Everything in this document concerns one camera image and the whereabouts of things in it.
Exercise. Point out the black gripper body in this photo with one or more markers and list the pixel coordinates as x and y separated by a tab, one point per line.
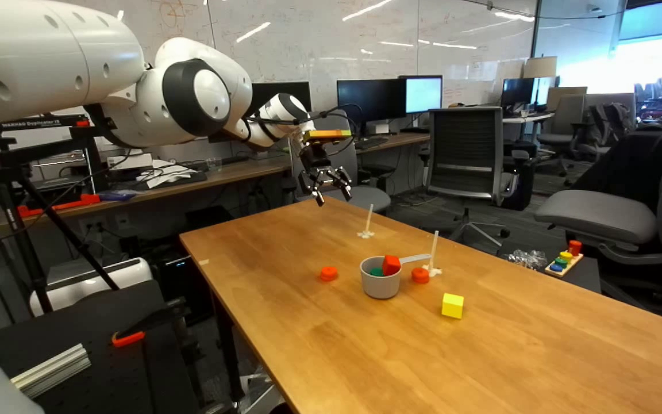
316	166

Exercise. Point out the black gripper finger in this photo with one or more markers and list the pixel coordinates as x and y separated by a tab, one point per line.
316	192
343	181

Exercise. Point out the red-orange cube block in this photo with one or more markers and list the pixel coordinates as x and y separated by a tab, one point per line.
329	274

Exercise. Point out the green octagonal block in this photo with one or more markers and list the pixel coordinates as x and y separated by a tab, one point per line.
374	270

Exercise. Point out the grey plastic pot with handle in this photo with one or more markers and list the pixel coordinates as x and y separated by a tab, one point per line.
387	285

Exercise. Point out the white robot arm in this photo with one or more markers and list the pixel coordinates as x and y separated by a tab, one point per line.
59	55

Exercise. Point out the black computer monitor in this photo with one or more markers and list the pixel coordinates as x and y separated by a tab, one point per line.
371	99

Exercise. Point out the orange round block with hole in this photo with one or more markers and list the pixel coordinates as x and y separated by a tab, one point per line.
389	266

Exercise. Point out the lit computer monitor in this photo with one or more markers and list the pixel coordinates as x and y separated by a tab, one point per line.
422	93

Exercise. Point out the small orange round block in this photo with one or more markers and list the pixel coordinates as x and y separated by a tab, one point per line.
419	274

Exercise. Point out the black mesh office chair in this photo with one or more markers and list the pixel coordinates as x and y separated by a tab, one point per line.
470	161

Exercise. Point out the yellow cube block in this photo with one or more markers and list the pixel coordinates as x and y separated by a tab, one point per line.
450	305

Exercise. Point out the colourful wooden stacking toy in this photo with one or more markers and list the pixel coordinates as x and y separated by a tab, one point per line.
566	258

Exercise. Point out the long wooden desk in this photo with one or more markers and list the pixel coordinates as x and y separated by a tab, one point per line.
233	173

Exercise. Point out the grey office chair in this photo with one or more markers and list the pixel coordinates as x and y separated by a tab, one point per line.
617	214

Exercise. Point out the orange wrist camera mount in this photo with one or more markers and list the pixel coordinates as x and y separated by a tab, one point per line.
327	133

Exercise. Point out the black camera tripod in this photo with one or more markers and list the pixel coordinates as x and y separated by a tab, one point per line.
22	205

